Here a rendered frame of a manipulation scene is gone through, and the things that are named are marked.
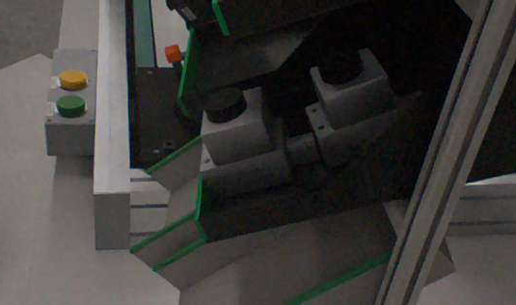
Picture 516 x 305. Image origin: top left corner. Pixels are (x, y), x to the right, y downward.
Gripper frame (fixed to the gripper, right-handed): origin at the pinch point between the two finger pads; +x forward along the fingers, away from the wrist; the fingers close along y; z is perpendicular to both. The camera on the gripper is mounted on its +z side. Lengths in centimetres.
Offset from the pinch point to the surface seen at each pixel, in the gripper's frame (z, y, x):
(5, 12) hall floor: -119, 221, 40
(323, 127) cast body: 10.1, -43.7, -14.5
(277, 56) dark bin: 8.3, -28.3, -11.9
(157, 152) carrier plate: -15.2, -10.0, 1.2
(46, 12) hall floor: -105, 222, 52
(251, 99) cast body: 7.1, -41.7, -18.6
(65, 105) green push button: -24.3, 1.0, -6.9
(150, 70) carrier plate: -15.0, 10.8, 1.5
